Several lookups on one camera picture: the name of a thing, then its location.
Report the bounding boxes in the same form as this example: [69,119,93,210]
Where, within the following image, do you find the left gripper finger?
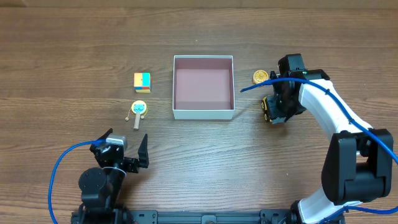
[137,134,149,168]
[90,128,113,152]

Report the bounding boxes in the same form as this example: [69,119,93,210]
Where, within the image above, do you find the yellow grey toy truck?
[261,96,279,124]

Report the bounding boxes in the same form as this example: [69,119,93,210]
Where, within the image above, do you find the yellow round gear toy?
[252,70,269,85]

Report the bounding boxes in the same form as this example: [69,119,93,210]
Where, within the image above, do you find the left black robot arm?
[71,129,149,224]

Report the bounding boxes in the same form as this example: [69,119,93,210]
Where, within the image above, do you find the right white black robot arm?
[262,68,397,223]

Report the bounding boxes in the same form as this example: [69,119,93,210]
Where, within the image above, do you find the wooden cat rattle drum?
[125,100,148,130]

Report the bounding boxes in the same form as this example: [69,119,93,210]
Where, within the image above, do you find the colourful puzzle cube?
[134,72,152,93]

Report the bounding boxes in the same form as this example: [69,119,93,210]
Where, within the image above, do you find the white box pink interior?
[172,55,235,120]

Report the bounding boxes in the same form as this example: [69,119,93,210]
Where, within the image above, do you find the left blue cable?
[47,139,107,224]

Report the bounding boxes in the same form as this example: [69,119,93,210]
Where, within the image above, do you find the blue cable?
[239,77,398,224]
[47,139,107,224]

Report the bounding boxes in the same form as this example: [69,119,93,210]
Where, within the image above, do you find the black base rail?
[117,209,289,224]

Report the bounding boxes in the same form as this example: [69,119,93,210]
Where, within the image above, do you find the right blue cable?
[239,77,398,224]

